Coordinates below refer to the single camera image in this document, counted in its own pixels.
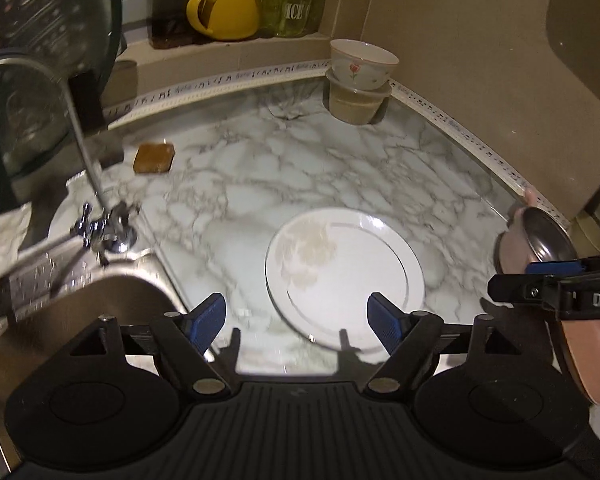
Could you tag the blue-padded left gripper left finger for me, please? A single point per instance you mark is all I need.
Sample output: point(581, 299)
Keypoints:
point(182, 339)

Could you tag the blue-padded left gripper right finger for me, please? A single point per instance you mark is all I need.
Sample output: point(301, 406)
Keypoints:
point(409, 339)

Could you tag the pink bear-shaped plate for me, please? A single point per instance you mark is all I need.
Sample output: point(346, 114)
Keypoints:
point(582, 343)

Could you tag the cream ceramic bowl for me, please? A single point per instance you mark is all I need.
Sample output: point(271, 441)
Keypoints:
point(584, 232)

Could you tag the pink cup with steel liner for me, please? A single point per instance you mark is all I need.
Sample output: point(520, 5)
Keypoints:
point(532, 235)

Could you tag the white round plate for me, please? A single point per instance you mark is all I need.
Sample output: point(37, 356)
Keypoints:
point(322, 266)

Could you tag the stainless steel sink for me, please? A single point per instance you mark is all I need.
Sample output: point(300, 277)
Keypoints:
point(42, 315)

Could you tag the brown sponge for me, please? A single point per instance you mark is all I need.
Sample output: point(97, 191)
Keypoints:
point(153, 158)

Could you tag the beige stacked bowl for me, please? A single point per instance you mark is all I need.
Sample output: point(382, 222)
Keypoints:
point(354, 106)

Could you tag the white floral bowl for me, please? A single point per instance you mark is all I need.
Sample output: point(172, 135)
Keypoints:
point(360, 65)

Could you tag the dark glass jar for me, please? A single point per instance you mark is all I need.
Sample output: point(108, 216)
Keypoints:
point(168, 25)

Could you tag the yellow ceramic mug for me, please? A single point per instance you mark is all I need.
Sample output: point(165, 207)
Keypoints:
point(224, 20)

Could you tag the metal colander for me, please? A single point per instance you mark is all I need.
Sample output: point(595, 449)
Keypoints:
point(56, 57)

